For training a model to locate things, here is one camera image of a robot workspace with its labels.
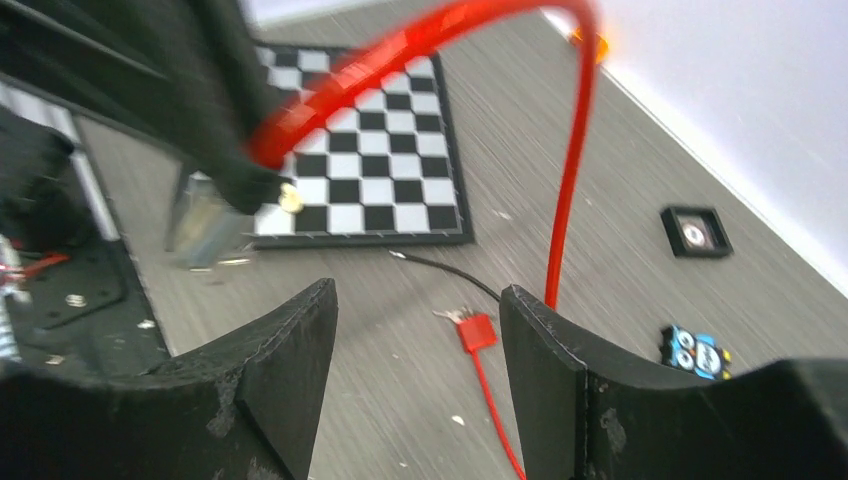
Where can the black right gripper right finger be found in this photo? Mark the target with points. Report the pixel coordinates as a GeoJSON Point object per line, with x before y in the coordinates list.
{"type": "Point", "coordinates": [589, 409]}

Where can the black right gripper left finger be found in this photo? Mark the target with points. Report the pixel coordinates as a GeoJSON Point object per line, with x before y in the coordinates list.
{"type": "Point", "coordinates": [244, 406]}

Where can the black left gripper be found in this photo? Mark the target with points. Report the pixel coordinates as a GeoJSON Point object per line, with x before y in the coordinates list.
{"type": "Point", "coordinates": [184, 73]}

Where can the red cable lock chrome cylinder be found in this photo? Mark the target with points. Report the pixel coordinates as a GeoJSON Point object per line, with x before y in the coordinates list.
{"type": "Point", "coordinates": [511, 93]}

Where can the blue owl toy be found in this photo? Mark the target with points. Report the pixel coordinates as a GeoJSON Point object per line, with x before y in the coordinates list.
{"type": "Point", "coordinates": [695, 353]}

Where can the small cream chess piece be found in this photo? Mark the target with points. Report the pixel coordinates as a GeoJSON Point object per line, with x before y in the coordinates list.
{"type": "Point", "coordinates": [289, 199]}

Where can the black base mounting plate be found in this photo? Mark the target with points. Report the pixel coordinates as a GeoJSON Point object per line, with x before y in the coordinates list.
{"type": "Point", "coordinates": [89, 313]}

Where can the black square framed box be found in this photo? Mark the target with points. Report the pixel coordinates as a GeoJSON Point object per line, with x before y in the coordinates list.
{"type": "Point", "coordinates": [695, 232]}

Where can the black white checkerboard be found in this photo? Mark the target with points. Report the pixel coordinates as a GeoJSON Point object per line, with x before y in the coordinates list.
{"type": "Point", "coordinates": [384, 172]}

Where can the small red cable padlock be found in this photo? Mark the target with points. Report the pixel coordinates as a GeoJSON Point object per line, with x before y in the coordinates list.
{"type": "Point", "coordinates": [476, 333]}

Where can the small black cable padlock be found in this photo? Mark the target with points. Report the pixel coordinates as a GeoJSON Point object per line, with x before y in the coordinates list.
{"type": "Point", "coordinates": [449, 269]}

